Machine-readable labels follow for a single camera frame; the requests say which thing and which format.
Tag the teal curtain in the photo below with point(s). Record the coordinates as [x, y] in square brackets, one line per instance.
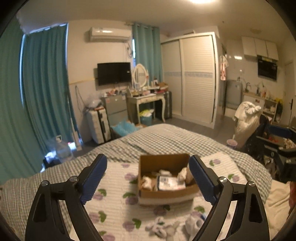
[148, 50]
[35, 97]

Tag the white kitchen cabinets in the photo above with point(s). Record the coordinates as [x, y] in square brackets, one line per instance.
[254, 47]

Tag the white black suitcase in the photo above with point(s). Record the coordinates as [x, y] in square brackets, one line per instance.
[99, 125]

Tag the grey washing machine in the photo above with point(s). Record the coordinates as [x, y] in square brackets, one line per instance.
[234, 91]

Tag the grey plush bunny toy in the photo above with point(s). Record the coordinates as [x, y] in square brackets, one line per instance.
[162, 229]

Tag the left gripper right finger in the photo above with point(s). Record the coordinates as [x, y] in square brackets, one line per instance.
[249, 220]

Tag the white bundled laundry bag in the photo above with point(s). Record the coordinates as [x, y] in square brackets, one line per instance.
[246, 120]

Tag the white air conditioner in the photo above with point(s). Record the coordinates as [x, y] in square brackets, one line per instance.
[109, 35]

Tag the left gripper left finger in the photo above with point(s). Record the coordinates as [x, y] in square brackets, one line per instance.
[45, 221]

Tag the teal right curtain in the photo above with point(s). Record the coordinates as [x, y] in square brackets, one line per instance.
[148, 50]

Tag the white cloth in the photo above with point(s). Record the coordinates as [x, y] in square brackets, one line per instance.
[193, 224]

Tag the black wall television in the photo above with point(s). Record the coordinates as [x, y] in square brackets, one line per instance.
[113, 73]

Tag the white dressing table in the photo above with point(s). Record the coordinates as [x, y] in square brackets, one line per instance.
[135, 102]

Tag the teal left curtain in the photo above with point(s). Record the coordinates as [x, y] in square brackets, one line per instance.
[35, 97]

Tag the black range hood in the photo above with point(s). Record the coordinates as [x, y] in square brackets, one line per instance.
[267, 68]

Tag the white wardrobe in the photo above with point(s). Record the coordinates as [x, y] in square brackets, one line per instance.
[191, 68]

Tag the oval vanity mirror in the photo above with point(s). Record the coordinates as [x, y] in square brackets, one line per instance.
[139, 76]

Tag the brown cardboard box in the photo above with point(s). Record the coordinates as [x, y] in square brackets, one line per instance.
[152, 166]

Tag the white floral quilt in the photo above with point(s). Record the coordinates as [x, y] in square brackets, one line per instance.
[121, 210]

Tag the cream lace sock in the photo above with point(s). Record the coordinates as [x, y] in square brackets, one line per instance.
[182, 175]

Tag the clear water jug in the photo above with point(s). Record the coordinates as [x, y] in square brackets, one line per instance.
[62, 149]

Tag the white packet in box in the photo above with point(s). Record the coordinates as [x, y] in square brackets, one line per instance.
[168, 183]

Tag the grey mini fridge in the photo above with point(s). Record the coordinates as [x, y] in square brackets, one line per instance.
[116, 108]

